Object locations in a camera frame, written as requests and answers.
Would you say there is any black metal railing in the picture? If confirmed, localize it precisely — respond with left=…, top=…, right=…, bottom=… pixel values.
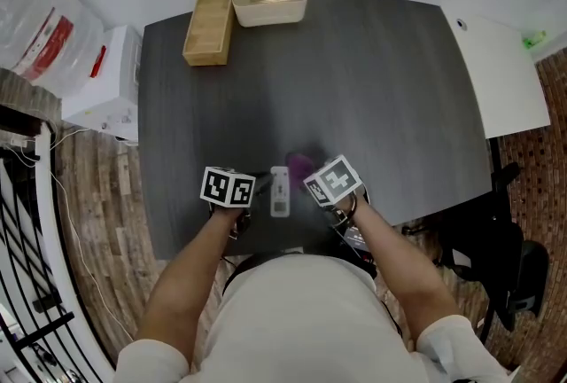
left=0, top=141, right=89, bottom=383

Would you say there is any person's right forearm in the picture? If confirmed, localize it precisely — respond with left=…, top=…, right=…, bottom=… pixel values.
left=332, top=194, right=462, bottom=351

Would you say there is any white remote control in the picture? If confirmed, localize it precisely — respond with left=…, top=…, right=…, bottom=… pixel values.
left=269, top=166, right=291, bottom=218

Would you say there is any black device with red label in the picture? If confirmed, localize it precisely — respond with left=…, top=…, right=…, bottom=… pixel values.
left=339, top=224, right=371, bottom=265

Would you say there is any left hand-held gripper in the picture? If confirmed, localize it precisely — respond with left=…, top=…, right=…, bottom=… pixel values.
left=199, top=166, right=275, bottom=240

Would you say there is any white appliance box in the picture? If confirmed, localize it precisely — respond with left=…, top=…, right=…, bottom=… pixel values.
left=60, top=25, right=144, bottom=143

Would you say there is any person's white shirt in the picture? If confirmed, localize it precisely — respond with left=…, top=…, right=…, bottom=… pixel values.
left=113, top=254, right=524, bottom=383

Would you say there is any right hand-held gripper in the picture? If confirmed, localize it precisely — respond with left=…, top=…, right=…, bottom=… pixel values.
left=303, top=154, right=370, bottom=228

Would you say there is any white side table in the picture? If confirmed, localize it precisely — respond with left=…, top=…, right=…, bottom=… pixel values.
left=440, top=2, right=552, bottom=141

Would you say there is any green small object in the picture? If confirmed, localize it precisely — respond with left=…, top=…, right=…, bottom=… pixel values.
left=522, top=29, right=548, bottom=50

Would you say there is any white cable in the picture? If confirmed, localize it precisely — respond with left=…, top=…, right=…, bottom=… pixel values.
left=8, top=128, right=134, bottom=340

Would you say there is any person's left forearm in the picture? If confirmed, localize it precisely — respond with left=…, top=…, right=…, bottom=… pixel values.
left=135, top=202, right=249, bottom=369

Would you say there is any clear plastic bag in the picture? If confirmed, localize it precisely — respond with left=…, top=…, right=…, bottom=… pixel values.
left=0, top=0, right=107, bottom=98

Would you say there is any purple cloth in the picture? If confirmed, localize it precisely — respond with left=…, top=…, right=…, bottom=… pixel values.
left=285, top=152, right=318, bottom=183

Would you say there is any black office chair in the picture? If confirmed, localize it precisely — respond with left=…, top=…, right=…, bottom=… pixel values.
left=436, top=137, right=550, bottom=345

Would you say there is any wooden tray box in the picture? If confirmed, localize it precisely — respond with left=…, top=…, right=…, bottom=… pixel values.
left=182, top=0, right=235, bottom=67

